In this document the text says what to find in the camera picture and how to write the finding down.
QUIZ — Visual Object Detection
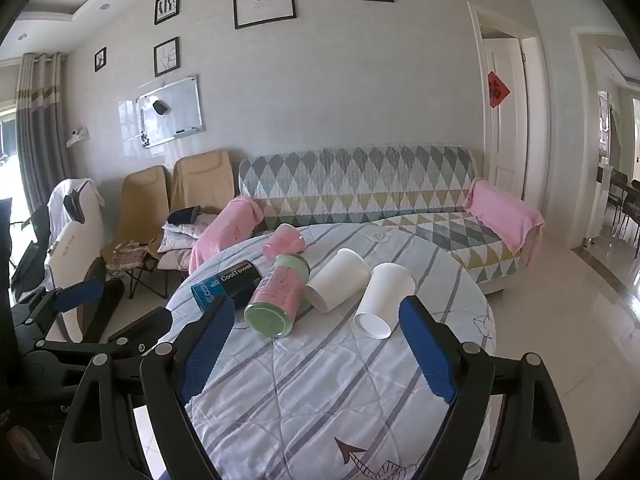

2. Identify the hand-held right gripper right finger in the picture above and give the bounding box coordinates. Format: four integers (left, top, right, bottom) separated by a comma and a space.
398, 296, 581, 480

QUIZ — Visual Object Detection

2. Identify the red door decoration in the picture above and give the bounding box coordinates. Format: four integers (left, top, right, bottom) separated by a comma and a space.
487, 71, 512, 109

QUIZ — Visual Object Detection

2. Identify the pink towel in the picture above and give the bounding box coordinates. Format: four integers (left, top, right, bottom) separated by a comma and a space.
188, 196, 264, 275
462, 178, 545, 268

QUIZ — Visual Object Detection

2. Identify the beige folding chair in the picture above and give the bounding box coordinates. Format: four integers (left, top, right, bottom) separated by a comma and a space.
100, 165, 172, 301
170, 149, 236, 216

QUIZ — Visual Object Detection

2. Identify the white door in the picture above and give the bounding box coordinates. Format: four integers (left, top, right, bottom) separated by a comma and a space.
482, 37, 527, 201

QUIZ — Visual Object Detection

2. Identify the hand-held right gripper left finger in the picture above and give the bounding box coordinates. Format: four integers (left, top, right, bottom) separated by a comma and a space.
52, 296, 236, 480

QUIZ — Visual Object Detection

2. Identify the line-drawing picture frame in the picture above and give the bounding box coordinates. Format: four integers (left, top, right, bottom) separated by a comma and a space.
153, 37, 181, 78

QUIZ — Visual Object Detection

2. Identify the patterned cloth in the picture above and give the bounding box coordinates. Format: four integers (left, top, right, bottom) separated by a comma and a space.
102, 241, 151, 267

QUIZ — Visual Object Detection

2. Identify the black picture frame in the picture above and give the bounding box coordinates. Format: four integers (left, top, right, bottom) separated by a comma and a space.
154, 0, 181, 26

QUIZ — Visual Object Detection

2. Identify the white paper cup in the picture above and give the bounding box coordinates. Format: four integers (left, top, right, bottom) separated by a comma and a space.
304, 248, 370, 314
353, 262, 417, 339

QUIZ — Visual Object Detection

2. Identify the pile of pale cushions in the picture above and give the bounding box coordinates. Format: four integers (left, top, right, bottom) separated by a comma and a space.
157, 212, 221, 271

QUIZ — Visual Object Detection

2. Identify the dark cloth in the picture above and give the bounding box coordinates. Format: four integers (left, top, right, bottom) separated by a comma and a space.
166, 206, 202, 226

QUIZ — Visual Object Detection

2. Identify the striped white blanket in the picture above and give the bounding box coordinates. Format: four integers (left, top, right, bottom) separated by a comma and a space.
162, 222, 497, 480

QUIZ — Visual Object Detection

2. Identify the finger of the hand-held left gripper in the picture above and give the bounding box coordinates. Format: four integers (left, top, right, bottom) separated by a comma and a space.
12, 277, 126, 343
30, 306, 174, 361

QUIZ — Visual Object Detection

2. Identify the black and blue can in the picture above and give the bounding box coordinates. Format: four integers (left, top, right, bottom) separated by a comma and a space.
191, 260, 264, 313

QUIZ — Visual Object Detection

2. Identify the white massage chair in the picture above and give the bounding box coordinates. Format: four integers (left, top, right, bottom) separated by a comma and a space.
44, 178, 106, 343

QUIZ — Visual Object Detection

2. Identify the black folding chair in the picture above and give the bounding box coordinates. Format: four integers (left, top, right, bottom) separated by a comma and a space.
10, 203, 53, 301

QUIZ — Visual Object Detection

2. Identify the green cup with pink label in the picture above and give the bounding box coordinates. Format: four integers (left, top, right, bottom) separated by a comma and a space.
243, 253, 312, 339

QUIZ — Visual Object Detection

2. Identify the dark dining chair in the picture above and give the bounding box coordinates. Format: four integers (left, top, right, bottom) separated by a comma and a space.
607, 169, 640, 226

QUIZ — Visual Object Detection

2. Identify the whiteboard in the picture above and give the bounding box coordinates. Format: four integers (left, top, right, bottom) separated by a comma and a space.
135, 75, 205, 150

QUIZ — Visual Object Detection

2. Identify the sofa with diamond-pattern cover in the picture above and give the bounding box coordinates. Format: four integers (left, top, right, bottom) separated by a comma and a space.
237, 144, 546, 296

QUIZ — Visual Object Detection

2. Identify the grey curtain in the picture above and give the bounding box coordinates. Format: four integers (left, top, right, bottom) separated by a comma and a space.
16, 52, 78, 216

